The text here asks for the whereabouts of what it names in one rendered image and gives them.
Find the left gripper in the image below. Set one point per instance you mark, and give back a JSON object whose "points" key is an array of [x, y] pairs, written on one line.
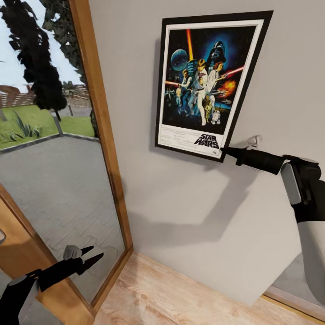
{"points": [[64, 269]]}

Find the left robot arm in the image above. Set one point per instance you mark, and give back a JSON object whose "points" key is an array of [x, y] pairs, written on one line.
{"points": [[21, 292]]}

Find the door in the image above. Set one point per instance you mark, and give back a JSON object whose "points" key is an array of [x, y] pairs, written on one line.
{"points": [[60, 183]]}

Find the fixed window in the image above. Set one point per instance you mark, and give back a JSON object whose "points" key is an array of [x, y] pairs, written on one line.
{"points": [[291, 291]]}

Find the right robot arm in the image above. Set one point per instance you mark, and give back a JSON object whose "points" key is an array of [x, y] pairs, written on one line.
{"points": [[307, 196]]}

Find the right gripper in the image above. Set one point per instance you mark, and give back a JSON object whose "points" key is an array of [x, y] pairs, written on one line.
{"points": [[252, 158]]}

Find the poster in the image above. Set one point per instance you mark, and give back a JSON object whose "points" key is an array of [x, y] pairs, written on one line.
{"points": [[206, 65]]}

